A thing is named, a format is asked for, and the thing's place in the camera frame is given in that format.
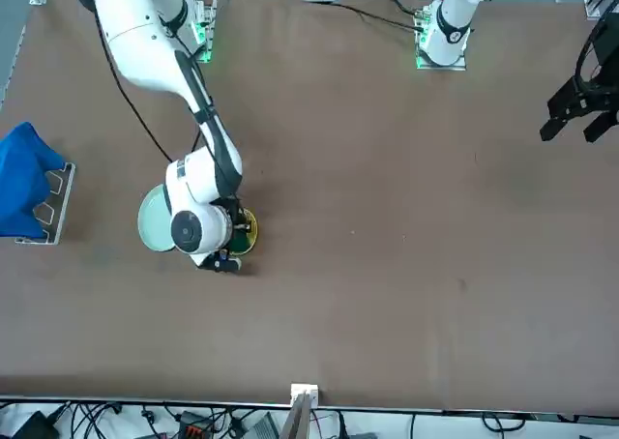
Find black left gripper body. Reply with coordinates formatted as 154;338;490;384
592;12;619;80

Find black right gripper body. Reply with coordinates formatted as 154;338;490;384
197;196;246;275

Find green and yellow sponge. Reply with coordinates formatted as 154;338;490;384
228;229;256;255

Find small yellow dish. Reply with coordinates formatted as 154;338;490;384
226;208;260;258

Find pale green plate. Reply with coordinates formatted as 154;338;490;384
136;183;179;253

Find white metal rack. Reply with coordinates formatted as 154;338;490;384
14;161;77;246

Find blue cloth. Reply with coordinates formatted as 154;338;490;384
0;122;65;240

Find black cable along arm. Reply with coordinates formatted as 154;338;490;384
91;3;243;203

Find aluminium camera post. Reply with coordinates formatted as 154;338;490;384
282;383;321;439

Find black cable across table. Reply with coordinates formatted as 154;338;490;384
327;0;420;33

